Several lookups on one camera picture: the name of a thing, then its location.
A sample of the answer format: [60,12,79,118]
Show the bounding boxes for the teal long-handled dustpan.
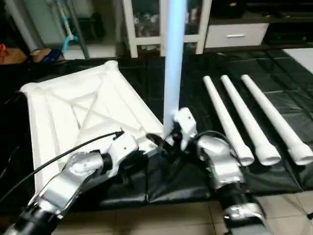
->
[58,0,79,55]

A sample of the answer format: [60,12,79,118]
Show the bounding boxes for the white drawer unit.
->
[203,15,270,48]

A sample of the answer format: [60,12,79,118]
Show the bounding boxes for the brown wooden desk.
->
[0,47,27,64]

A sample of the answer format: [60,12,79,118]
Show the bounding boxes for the white plastic table top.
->
[20,60,169,194]

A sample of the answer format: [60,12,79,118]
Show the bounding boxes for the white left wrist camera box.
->
[104,131,139,178]

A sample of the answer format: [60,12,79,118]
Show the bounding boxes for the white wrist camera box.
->
[104,131,139,178]
[172,108,198,151]

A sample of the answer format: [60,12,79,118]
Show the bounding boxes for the white plastic table leg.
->
[202,75,255,167]
[241,74,313,166]
[220,75,282,166]
[161,0,188,138]

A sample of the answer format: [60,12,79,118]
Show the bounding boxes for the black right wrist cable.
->
[169,130,240,160]

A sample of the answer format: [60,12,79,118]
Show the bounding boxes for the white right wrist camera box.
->
[172,108,198,151]

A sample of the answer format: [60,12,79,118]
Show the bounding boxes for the black work mat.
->
[0,47,313,213]

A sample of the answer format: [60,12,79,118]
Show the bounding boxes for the white glass-door cabinet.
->
[121,0,213,59]

